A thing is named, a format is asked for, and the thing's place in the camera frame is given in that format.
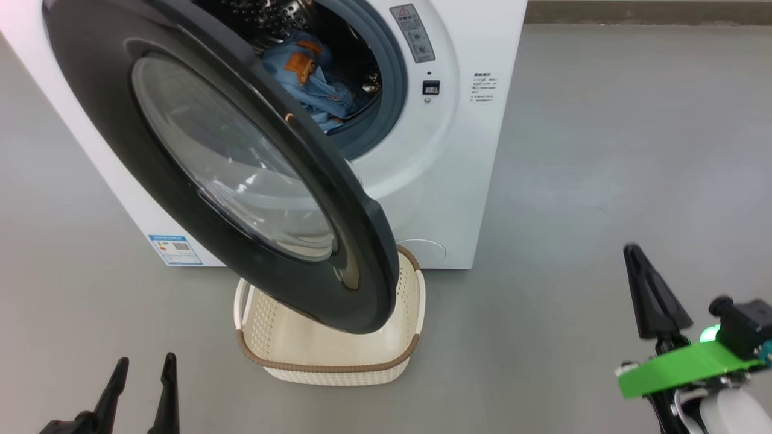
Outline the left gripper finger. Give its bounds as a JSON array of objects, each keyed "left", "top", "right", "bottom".
[
  {"left": 148, "top": 353, "right": 181, "bottom": 434},
  {"left": 90, "top": 357, "right": 130, "bottom": 434}
]

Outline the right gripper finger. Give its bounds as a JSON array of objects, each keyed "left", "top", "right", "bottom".
[{"left": 622, "top": 244, "right": 694, "bottom": 340}]

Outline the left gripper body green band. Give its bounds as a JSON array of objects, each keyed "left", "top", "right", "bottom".
[{"left": 39, "top": 412, "right": 97, "bottom": 434}]

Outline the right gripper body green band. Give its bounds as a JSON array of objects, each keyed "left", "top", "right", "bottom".
[{"left": 615, "top": 336, "right": 762, "bottom": 434}]

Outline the black round glass washer door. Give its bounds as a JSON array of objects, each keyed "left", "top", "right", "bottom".
[{"left": 42, "top": 0, "right": 400, "bottom": 336}]

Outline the blue bear-print garment cream lining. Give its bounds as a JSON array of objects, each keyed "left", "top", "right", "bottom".
[{"left": 305, "top": 90, "right": 363, "bottom": 134}]

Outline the white front-load washing machine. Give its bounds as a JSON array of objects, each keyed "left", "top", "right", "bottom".
[{"left": 0, "top": 0, "right": 529, "bottom": 271}]

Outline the blue energy label sticker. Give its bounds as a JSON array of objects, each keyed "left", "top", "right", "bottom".
[{"left": 148, "top": 234, "right": 204, "bottom": 267}]

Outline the cream perforated laundry basket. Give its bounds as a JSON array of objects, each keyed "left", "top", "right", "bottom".
[{"left": 234, "top": 244, "right": 426, "bottom": 387}]

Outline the round white filter cover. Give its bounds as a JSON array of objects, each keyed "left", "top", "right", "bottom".
[{"left": 395, "top": 239, "right": 448, "bottom": 263}]

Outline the small printed text sticker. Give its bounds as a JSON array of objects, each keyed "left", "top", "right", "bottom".
[{"left": 472, "top": 72, "right": 499, "bottom": 102}]

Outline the grey gasket and steel drum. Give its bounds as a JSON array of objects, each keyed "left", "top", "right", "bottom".
[{"left": 193, "top": 0, "right": 410, "bottom": 163}]

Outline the grey warning sticker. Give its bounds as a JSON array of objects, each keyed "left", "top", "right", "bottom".
[{"left": 389, "top": 3, "right": 437, "bottom": 64}]

